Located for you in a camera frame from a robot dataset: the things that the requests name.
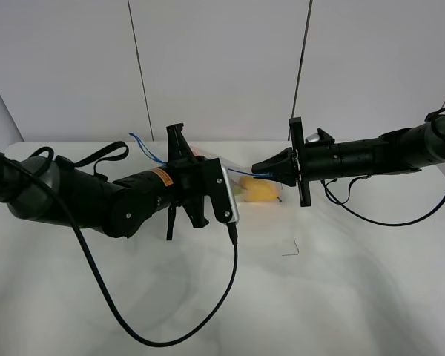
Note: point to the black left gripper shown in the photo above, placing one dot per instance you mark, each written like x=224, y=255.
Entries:
x=137, y=200

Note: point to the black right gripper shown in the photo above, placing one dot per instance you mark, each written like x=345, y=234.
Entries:
x=345, y=159

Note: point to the clear blue-zip file bag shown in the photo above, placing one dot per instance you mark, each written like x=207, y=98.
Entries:
x=169, y=194

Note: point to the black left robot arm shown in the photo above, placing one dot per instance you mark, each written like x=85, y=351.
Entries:
x=53, y=189

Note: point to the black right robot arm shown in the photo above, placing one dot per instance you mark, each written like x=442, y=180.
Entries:
x=409, y=149

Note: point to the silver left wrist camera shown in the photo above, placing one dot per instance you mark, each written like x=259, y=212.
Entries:
x=219, y=190

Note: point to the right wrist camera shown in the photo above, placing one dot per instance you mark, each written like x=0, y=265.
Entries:
x=319, y=138

